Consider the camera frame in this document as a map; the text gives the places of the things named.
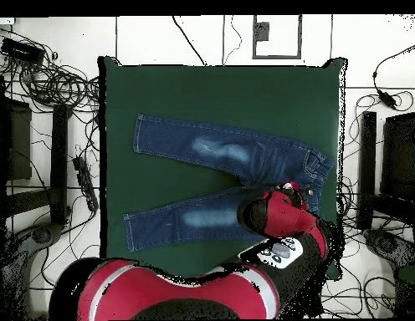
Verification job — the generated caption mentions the blue denim jeans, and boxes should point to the blue denim jeans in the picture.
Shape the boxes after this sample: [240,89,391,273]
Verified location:
[122,113,335,254]

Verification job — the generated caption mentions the grey curved stand base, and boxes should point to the grey curved stand base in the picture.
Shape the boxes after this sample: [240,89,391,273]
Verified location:
[362,228,415,268]
[0,222,65,320]

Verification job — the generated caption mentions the dark green table cloth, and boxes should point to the dark green table cloth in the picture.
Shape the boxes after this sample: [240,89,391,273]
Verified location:
[96,56,348,281]

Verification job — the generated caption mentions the black power adapter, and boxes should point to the black power adapter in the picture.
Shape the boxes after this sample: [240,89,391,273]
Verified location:
[377,89,400,110]

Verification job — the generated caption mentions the green round bin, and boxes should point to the green round bin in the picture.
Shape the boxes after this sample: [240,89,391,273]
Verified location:
[393,265,415,318]

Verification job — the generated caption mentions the black power strip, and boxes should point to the black power strip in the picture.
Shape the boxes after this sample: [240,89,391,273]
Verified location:
[72,155,100,212]

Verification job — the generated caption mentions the black electronics box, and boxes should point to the black electronics box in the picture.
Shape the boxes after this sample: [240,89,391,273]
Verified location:
[0,37,46,65]

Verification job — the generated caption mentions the tangled black cables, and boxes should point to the tangled black cables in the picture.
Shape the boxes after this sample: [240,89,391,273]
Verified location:
[0,26,101,115]
[336,93,415,318]

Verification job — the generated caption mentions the black metal frame stand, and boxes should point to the black metal frame stand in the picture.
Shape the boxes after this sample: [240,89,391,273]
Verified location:
[0,75,73,232]
[356,84,415,235]

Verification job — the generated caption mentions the thin black cable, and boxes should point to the thin black cable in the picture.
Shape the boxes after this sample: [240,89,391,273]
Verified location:
[222,14,243,66]

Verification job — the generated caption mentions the thick black cable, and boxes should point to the thick black cable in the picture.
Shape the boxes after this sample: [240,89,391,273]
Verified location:
[172,14,208,66]

